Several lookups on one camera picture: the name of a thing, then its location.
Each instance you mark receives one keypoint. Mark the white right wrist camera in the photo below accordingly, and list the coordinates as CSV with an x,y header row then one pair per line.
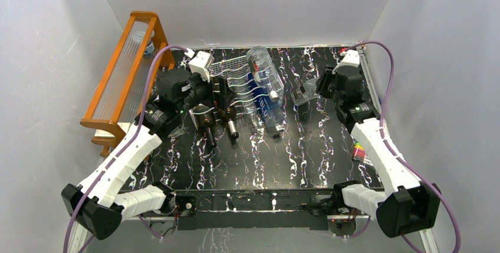
x,y
348,58

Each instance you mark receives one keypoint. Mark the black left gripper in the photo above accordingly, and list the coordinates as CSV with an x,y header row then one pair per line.
x,y
225,95

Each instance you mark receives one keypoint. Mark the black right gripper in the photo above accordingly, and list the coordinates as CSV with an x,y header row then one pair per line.
x,y
325,78

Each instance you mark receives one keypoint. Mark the white wire wine rack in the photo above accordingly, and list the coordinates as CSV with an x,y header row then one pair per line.
x,y
237,73

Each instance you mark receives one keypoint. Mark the orange wooden shelf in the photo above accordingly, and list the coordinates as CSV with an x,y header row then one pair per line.
x,y
118,97

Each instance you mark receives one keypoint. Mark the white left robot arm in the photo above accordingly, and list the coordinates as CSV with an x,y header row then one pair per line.
x,y
125,165

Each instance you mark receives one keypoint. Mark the pack of coloured markers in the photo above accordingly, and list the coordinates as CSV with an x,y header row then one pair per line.
x,y
360,155

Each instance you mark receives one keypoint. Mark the square clear bottle black cap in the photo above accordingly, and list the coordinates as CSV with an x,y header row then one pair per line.
x,y
308,91

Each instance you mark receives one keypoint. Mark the dark wine bottle brown label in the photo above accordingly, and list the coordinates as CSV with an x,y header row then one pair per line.
x,y
228,117

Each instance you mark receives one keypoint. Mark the aluminium frame rail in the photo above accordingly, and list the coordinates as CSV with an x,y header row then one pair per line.
x,y
327,210

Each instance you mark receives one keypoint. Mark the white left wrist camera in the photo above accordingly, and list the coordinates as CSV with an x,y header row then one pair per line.
x,y
199,63

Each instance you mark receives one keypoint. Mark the plastic water bottle on shelf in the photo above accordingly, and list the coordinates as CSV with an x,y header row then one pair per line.
x,y
138,38

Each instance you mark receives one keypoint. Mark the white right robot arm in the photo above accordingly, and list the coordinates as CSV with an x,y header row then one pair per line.
x,y
383,165

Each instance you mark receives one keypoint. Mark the round clear bottle white cap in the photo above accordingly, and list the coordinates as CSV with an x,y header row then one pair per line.
x,y
265,76

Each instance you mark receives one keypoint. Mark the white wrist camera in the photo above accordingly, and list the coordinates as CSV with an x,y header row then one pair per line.
x,y
348,58
199,63

